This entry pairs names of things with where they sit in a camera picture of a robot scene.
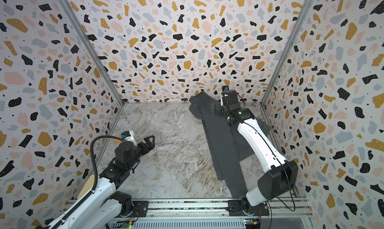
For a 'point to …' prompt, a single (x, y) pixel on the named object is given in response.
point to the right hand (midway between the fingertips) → (220, 103)
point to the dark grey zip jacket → (232, 161)
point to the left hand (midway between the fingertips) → (149, 138)
